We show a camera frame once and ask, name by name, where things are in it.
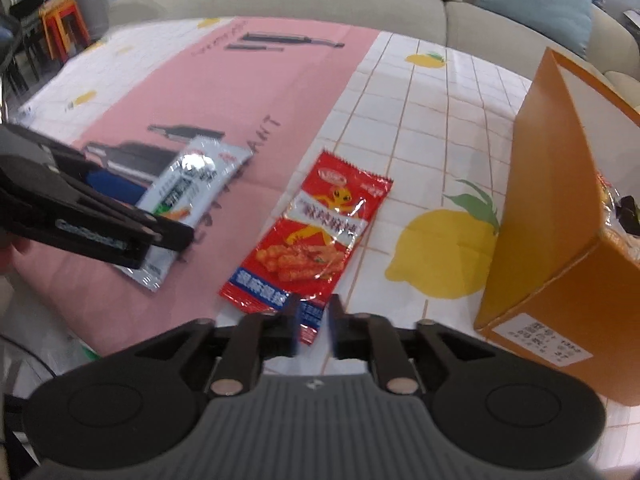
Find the pink white printed tablecloth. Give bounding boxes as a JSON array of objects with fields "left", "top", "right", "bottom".
[{"left": 0, "top": 14, "right": 640, "bottom": 441}]

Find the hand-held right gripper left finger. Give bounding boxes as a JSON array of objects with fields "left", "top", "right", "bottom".
[{"left": 107, "top": 300, "right": 303, "bottom": 395}]

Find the yellow snack packet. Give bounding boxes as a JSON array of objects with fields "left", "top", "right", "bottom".
[{"left": 597, "top": 174, "right": 623, "bottom": 211}]

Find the blue pillow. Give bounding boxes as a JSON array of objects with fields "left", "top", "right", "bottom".
[{"left": 475, "top": 0, "right": 593, "bottom": 58}]

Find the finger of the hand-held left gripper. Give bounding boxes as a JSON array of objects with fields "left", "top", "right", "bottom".
[
  {"left": 0, "top": 124, "right": 147, "bottom": 208},
  {"left": 85, "top": 194, "right": 196, "bottom": 253}
]

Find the person's left hand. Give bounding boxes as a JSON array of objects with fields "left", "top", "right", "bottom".
[{"left": 0, "top": 239, "right": 31, "bottom": 276}]

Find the red plastic stool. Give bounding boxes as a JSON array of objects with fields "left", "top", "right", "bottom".
[{"left": 46, "top": 12, "right": 77, "bottom": 37}]

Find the black snack packet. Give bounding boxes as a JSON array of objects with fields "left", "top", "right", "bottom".
[{"left": 617, "top": 195, "right": 640, "bottom": 233}]

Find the beige sofa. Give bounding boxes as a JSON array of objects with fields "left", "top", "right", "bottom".
[{"left": 107, "top": 0, "right": 640, "bottom": 97}]

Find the black chair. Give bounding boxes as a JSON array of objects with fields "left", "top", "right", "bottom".
[{"left": 7, "top": 0, "right": 48, "bottom": 86}]

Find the white snack packet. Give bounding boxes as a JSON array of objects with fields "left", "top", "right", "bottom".
[{"left": 117, "top": 136, "right": 252, "bottom": 292}]

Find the orange plastic stool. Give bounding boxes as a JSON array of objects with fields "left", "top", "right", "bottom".
[{"left": 39, "top": 0, "right": 92, "bottom": 63}]

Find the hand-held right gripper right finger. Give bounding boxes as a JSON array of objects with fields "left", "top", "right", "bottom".
[{"left": 325, "top": 294, "right": 501, "bottom": 395}]

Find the red snack packet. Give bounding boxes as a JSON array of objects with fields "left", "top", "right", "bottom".
[{"left": 218, "top": 147, "right": 393, "bottom": 346}]

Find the orange cardboard box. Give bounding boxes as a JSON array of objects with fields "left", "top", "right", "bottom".
[{"left": 474, "top": 47, "right": 640, "bottom": 407}]

